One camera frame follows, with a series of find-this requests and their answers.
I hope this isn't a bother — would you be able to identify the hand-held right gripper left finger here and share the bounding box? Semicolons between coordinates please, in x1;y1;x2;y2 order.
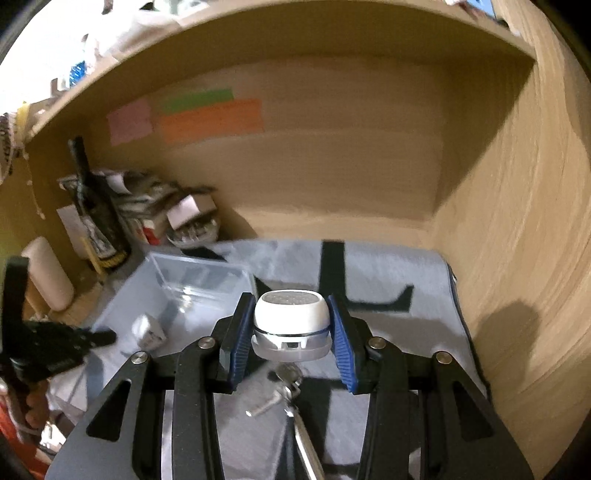
46;292;257;480

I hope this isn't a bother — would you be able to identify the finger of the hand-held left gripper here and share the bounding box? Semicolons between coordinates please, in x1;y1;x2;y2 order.
18;320;117;385

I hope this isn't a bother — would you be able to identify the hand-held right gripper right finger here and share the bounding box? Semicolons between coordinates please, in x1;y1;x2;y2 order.
327;294;536;480

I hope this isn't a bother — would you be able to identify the metal keychain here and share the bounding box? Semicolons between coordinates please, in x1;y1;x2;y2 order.
246;362;327;480

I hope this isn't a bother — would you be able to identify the white round device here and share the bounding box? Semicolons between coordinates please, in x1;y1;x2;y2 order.
252;289;334;362

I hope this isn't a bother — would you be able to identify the clear plastic box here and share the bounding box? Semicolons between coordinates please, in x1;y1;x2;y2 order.
91;251;257;366

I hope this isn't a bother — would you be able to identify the person's left hand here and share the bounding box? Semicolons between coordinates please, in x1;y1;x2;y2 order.
22;379;51;430

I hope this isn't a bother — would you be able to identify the white cylinder roll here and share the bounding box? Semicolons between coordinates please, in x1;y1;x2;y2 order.
20;236;76;311

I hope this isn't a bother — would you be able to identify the small white grey object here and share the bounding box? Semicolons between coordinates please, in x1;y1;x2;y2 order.
131;314;167;350

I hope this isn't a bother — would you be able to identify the grey cloth mat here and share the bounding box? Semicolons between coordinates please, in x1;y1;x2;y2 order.
48;239;491;480

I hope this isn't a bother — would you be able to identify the dark glass bottle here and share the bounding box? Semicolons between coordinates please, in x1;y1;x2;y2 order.
68;136;133;274

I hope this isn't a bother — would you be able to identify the grey calculator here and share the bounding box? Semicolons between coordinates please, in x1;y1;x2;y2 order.
166;219;221;248

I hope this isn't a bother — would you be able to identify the red white small box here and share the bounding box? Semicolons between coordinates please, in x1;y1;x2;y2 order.
137;217;170;246

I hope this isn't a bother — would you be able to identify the small white cardboard box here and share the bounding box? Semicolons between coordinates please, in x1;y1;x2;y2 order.
165;194;218;230

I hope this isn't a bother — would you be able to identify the stack of papers and booklets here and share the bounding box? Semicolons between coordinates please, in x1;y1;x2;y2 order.
59;168;218;245

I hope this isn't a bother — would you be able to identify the wooden shelf unit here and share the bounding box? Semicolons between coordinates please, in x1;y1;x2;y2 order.
0;0;591;480

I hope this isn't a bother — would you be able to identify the pink sticky note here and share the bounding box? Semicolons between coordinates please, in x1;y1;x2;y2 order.
107;97;154;148

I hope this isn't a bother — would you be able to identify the orange sticky note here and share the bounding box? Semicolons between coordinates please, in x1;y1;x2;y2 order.
160;98;264;147

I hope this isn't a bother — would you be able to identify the green sticky note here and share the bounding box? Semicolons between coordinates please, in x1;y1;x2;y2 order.
159;87;236;114

